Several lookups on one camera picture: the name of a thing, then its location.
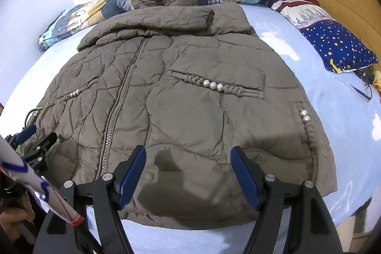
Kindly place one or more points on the olive green quilted hooded jacket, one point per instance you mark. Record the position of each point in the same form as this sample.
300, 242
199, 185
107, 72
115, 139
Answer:
189, 82

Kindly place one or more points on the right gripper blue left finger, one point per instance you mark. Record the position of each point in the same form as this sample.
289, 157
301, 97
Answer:
110, 194

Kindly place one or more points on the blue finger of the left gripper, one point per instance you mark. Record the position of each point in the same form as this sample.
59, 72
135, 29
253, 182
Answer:
42, 147
24, 135

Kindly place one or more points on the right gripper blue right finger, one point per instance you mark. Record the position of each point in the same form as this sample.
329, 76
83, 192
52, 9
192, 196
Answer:
266, 195

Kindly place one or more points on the yellow orange plush toy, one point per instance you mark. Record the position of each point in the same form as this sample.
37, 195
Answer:
377, 81

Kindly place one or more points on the wooden yellow headboard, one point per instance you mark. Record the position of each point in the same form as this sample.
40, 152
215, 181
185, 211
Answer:
361, 17

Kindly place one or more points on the light blue cloud bedsheet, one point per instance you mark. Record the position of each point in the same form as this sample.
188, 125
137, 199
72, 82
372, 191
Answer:
352, 126

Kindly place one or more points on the navy starry pillow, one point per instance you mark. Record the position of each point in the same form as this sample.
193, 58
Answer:
340, 50

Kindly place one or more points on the white sleeve with blue stripes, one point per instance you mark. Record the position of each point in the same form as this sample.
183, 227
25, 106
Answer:
19, 171

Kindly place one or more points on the black eyeglasses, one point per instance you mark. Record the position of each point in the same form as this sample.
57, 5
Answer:
360, 81

